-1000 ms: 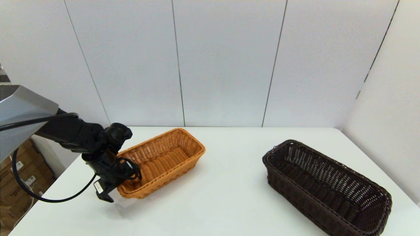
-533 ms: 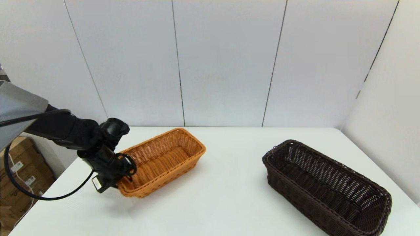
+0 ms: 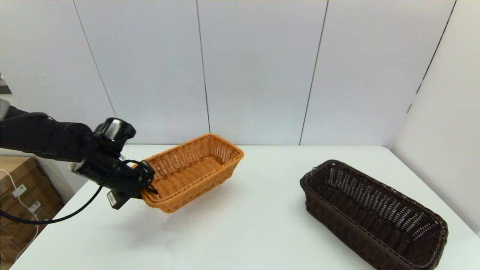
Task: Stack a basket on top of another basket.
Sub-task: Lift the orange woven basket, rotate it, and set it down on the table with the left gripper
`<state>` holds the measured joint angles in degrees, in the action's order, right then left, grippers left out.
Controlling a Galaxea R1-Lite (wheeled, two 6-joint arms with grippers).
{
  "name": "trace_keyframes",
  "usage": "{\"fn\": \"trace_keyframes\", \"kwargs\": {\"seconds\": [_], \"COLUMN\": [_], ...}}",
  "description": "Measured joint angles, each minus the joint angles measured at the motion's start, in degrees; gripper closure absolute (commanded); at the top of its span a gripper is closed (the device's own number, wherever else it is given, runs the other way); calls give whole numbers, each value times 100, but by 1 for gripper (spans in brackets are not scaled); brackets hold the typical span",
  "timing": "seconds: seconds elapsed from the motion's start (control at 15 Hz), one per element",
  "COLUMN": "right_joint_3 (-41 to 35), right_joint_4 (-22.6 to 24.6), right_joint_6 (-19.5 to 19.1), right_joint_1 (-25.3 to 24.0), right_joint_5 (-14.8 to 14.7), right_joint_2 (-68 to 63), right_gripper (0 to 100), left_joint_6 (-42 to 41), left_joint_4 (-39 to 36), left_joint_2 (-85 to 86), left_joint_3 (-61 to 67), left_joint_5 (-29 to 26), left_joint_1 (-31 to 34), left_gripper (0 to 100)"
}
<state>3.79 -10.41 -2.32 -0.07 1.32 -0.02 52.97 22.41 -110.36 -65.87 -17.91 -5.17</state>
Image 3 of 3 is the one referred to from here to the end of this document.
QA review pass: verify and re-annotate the orange wicker basket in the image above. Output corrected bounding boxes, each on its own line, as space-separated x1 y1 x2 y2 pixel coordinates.
139 133 245 214

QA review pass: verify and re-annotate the dark brown wicker basket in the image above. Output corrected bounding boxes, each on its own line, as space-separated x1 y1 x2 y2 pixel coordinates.
299 160 449 270

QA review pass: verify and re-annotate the brown cardboard box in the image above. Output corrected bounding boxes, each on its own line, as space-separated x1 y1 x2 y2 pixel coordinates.
0 156 64 263

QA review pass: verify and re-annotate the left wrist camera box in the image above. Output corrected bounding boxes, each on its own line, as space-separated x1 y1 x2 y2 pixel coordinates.
107 190 131 210

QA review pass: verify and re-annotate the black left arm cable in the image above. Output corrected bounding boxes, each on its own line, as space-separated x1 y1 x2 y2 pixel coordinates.
0 186 102 225

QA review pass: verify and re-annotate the thin white cable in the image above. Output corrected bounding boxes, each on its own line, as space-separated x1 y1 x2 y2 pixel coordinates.
0 169 40 261

